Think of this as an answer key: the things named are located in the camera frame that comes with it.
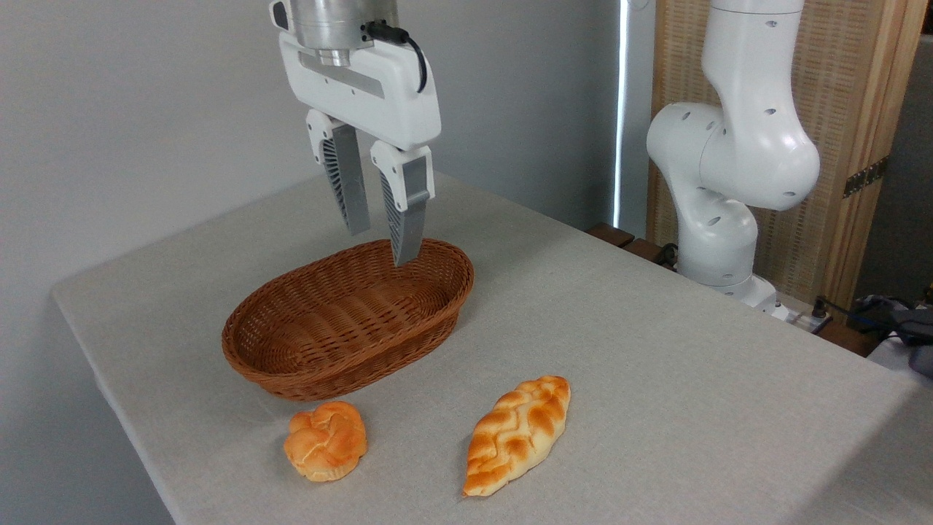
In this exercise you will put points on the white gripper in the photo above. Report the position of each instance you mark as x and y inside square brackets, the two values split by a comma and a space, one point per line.
[386, 102]

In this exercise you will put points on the long braided bread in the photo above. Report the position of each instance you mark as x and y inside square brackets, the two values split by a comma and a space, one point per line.
[517, 434]

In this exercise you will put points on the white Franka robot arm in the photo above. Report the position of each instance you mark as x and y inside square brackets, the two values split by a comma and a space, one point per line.
[751, 146]

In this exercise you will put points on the round knotted bread roll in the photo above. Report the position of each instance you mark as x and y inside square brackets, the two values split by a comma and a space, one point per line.
[326, 441]

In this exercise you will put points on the brown wicker oval basket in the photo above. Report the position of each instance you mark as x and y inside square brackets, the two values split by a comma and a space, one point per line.
[350, 321]

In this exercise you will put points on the grey tablecloth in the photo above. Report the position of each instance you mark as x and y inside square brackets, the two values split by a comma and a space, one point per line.
[692, 408]

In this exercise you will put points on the wooden rattan folding screen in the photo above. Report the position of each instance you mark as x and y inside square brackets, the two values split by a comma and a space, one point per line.
[845, 80]

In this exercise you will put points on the metal screen hinge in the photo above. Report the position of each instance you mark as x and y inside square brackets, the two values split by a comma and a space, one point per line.
[866, 176]

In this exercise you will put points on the dark grey cloth bundle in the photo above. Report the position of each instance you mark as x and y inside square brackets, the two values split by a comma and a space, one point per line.
[915, 328]

